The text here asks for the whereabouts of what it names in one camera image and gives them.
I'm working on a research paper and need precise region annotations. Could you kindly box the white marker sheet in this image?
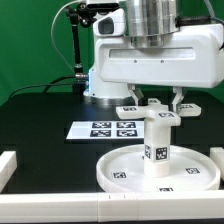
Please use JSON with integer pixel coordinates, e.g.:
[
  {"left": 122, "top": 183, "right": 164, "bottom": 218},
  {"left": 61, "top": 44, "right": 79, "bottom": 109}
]
[{"left": 66, "top": 121, "right": 144, "bottom": 140}]

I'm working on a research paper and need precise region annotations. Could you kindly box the black table cable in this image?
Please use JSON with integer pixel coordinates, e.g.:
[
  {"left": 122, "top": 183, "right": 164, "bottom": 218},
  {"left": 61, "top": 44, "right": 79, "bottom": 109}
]
[{"left": 7, "top": 75, "right": 88, "bottom": 101}]

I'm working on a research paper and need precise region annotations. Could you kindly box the white front fence rail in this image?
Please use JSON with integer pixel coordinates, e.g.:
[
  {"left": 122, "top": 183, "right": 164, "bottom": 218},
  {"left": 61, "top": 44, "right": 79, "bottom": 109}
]
[{"left": 0, "top": 190, "right": 224, "bottom": 223}]

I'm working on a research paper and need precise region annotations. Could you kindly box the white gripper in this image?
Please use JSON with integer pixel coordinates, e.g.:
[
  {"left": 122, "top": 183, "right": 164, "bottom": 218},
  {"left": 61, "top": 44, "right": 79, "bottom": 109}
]
[{"left": 95, "top": 24, "right": 224, "bottom": 110}]

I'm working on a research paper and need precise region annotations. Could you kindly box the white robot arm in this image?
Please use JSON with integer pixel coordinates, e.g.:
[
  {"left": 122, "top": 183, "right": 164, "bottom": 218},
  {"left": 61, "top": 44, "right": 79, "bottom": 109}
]
[{"left": 84, "top": 0, "right": 224, "bottom": 105}]

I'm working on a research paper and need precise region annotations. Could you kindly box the grey curved cable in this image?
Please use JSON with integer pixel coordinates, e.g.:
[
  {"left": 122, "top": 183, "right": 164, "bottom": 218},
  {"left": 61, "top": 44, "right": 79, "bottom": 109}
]
[{"left": 50, "top": 0, "right": 83, "bottom": 73}]

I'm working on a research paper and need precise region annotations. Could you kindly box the white round table top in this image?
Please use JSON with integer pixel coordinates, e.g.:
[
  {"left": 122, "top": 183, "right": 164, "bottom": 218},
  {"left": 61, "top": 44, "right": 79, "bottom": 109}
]
[{"left": 96, "top": 144, "right": 221, "bottom": 192}]

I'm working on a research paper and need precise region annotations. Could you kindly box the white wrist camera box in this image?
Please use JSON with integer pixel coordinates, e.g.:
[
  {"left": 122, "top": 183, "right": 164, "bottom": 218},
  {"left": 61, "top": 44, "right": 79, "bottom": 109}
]
[{"left": 93, "top": 9, "right": 126, "bottom": 37}]

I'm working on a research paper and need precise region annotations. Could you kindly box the overhead camera bar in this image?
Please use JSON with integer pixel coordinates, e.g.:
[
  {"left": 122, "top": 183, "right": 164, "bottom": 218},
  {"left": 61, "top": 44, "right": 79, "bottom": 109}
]
[{"left": 78, "top": 0, "right": 119, "bottom": 13}]

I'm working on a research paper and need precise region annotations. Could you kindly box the white cross-shaped table base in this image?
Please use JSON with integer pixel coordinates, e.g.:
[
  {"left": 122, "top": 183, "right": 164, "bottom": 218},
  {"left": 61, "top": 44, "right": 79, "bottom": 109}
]
[{"left": 116, "top": 103, "right": 201, "bottom": 126}]

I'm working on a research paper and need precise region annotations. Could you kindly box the white left fence block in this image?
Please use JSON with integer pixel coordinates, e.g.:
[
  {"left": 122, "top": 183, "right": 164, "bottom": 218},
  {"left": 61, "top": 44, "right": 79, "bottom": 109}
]
[{"left": 0, "top": 151, "right": 17, "bottom": 193}]

